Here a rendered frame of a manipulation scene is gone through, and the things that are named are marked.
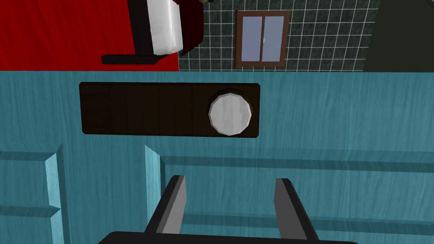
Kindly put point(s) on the teal panelled door leaf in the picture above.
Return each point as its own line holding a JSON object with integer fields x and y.
{"x": 339, "y": 115}

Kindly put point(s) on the white round door knob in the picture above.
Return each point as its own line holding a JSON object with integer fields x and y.
{"x": 230, "y": 114}

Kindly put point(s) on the dark brown knob plate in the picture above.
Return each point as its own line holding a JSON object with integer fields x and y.
{"x": 142, "y": 108}

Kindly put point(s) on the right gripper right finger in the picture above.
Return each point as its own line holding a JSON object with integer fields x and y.
{"x": 291, "y": 211}

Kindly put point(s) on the brown framed window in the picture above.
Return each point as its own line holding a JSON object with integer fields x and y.
{"x": 262, "y": 39}

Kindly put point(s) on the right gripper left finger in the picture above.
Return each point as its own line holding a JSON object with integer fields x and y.
{"x": 173, "y": 210}

